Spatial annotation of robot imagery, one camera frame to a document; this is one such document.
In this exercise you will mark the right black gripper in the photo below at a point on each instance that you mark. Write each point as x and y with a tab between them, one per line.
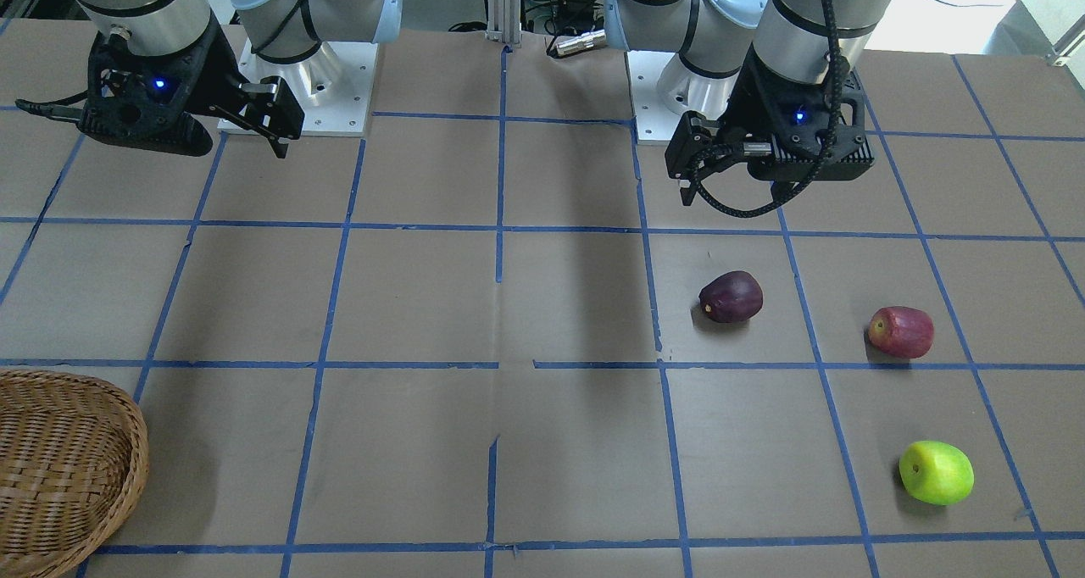
217	76

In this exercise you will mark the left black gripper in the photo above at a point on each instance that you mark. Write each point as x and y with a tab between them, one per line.
749	102

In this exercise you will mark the dark purple apple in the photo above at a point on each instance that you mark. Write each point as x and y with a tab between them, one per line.
732	298

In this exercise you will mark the red apple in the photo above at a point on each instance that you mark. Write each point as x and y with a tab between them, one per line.
901	331

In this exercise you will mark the green apple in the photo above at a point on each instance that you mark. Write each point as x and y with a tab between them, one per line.
936	473

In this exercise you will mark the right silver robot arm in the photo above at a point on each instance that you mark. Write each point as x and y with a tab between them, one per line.
280	31

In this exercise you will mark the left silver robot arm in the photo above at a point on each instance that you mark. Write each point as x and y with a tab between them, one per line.
806	41

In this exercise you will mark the woven wicker basket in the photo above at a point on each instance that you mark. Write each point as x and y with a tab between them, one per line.
74	463

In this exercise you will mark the black power adapter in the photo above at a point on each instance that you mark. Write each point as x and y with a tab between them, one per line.
568	10

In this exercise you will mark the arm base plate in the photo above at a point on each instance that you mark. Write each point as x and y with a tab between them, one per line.
334	86
663	89

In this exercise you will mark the aluminium frame post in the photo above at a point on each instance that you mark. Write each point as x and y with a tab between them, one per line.
503	23

